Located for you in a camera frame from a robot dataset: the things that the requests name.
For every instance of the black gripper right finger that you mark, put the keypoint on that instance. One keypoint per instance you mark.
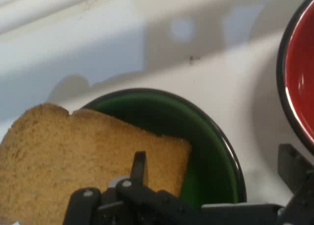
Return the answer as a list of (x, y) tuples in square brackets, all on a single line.
[(292, 166)]

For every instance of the brown toast bread slice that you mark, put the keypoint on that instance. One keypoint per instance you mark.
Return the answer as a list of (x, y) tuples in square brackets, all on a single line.
[(61, 149)]

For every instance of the dark green bowl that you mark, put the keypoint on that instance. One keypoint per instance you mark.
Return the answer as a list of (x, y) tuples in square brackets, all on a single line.
[(208, 161)]

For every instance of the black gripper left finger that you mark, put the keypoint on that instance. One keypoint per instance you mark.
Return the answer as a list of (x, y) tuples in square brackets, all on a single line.
[(139, 164)]

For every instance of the red bowl with black rim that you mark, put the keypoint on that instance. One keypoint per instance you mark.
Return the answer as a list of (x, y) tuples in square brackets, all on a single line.
[(301, 63)]

